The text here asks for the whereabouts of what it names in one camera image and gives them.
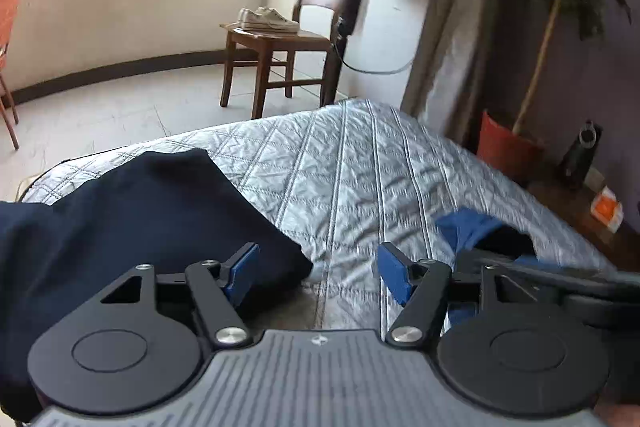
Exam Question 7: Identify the white canvas sneaker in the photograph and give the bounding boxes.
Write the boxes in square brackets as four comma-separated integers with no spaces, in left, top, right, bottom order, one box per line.
[237,7,301,34]

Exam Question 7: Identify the red plant pot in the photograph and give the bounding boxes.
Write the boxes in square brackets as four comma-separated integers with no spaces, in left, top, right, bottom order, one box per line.
[476,109,546,184]

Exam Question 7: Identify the orange chair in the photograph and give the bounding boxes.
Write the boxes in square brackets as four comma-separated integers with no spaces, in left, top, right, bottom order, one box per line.
[0,0,26,151]

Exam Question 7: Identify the silver quilted bedspread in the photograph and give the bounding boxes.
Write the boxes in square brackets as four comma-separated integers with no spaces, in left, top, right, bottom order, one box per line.
[17,98,617,333]

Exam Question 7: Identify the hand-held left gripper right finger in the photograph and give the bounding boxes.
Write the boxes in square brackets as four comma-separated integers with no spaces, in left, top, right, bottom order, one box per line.
[377,242,541,350]

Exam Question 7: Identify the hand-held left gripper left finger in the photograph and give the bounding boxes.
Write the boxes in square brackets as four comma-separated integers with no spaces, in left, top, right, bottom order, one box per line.
[100,242,261,350]

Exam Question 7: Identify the black fan cable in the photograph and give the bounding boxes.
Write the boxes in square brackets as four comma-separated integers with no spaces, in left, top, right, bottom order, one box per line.
[331,29,415,76]

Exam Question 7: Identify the dark navy garment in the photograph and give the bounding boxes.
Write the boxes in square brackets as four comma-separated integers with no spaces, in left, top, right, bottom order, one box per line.
[0,148,313,423]

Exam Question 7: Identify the dark wooden television cabinet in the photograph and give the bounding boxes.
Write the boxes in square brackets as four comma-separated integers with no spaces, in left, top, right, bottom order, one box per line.
[525,174,640,275]

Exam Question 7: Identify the black cylindrical speaker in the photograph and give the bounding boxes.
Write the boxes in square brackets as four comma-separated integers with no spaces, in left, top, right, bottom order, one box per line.
[562,119,603,190]

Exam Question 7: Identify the blue garment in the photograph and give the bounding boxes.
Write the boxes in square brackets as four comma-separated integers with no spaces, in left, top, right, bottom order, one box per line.
[435,207,618,333]

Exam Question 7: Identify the orange tissue box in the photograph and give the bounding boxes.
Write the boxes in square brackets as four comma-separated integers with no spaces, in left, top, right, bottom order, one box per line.
[590,186,625,234]

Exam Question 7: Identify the grey curtain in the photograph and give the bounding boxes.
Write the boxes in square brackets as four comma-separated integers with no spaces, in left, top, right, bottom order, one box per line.
[400,0,507,148]

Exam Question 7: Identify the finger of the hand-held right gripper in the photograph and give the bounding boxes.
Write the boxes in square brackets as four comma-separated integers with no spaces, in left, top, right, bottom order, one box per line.
[454,248,531,279]

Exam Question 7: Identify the dark wooden chair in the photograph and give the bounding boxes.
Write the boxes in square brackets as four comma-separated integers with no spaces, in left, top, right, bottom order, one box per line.
[220,0,352,120]

